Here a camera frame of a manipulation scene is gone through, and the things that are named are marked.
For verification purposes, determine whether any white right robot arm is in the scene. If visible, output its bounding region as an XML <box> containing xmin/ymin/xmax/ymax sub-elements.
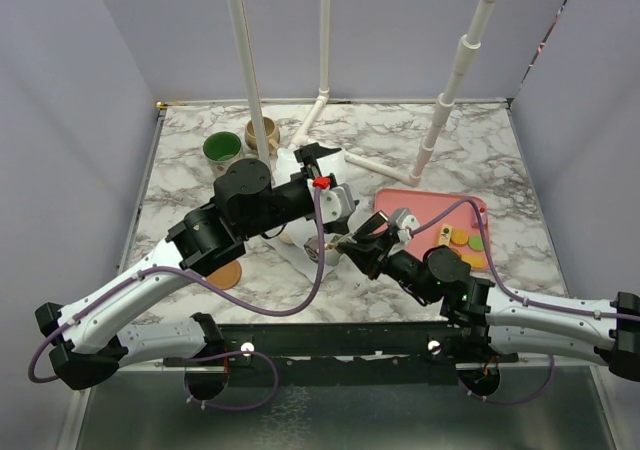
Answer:
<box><xmin>338</xmin><ymin>232</ymin><xmax>639</xmax><ymax>381</ymax></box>

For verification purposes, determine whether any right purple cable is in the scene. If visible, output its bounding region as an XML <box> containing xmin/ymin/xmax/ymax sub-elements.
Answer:
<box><xmin>404</xmin><ymin>195</ymin><xmax>640</xmax><ymax>405</ymax></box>

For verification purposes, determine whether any yellow sponge cake square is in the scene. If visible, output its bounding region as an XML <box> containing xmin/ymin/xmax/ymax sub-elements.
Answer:
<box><xmin>436</xmin><ymin>224</ymin><xmax>453</xmax><ymax>246</ymax></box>

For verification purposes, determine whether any wooden coaster near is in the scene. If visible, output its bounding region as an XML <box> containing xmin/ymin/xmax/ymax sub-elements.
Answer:
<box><xmin>206</xmin><ymin>260</ymin><xmax>242</xmax><ymax>290</ymax></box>

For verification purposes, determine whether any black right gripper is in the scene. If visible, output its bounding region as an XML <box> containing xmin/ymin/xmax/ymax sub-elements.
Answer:
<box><xmin>339</xmin><ymin>228</ymin><xmax>438</xmax><ymax>304</ymax></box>

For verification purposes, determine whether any yellow rectangular biscuit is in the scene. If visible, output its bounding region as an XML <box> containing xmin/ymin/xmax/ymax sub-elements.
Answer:
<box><xmin>460</xmin><ymin>254</ymin><xmax>487</xmax><ymax>270</ymax></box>

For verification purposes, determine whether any beige ceramic mug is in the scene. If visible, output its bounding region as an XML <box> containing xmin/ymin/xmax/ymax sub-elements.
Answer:
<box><xmin>244</xmin><ymin>117</ymin><xmax>281</xmax><ymax>155</ymax></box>

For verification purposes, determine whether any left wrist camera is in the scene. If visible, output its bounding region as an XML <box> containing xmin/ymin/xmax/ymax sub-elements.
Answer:
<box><xmin>308</xmin><ymin>173</ymin><xmax>357</xmax><ymax>224</ymax></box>

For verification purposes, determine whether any orange sandwich biscuit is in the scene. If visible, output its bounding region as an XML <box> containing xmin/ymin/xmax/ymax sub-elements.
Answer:
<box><xmin>450</xmin><ymin>228</ymin><xmax>469</xmax><ymax>246</ymax></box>

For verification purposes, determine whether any green interior mug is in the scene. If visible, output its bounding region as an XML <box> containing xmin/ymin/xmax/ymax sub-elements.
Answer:
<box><xmin>202</xmin><ymin>131</ymin><xmax>244</xmax><ymax>173</ymax></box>

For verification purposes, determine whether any middle white pvc pole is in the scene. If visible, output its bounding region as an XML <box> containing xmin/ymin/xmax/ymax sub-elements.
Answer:
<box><xmin>289</xmin><ymin>0</ymin><xmax>331</xmax><ymax>149</ymax></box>

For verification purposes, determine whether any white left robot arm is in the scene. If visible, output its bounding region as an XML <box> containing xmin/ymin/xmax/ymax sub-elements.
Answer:
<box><xmin>35</xmin><ymin>143</ymin><xmax>356</xmax><ymax>390</ymax></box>

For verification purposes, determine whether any left white pvc pole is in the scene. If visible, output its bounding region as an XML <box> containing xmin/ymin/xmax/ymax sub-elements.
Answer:
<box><xmin>227</xmin><ymin>0</ymin><xmax>271</xmax><ymax>168</ymax></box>

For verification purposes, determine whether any three tier white stand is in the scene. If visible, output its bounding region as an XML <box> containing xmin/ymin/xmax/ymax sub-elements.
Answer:
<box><xmin>264</xmin><ymin>147</ymin><xmax>364</xmax><ymax>282</ymax></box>

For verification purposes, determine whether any green round biscuit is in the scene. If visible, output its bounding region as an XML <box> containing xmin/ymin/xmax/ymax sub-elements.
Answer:
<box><xmin>468</xmin><ymin>235</ymin><xmax>485</xmax><ymax>252</ymax></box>

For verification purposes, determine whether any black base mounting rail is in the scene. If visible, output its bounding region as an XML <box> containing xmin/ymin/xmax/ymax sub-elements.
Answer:
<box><xmin>119</xmin><ymin>319</ymin><xmax>521</xmax><ymax>387</ymax></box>

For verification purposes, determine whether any white round cake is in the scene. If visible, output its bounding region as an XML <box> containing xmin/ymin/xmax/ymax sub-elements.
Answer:
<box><xmin>280</xmin><ymin>233</ymin><xmax>294</xmax><ymax>245</ymax></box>

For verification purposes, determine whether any pink serving tray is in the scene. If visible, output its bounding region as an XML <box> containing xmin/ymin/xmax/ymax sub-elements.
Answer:
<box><xmin>374</xmin><ymin>188</ymin><xmax>490</xmax><ymax>271</ymax></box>

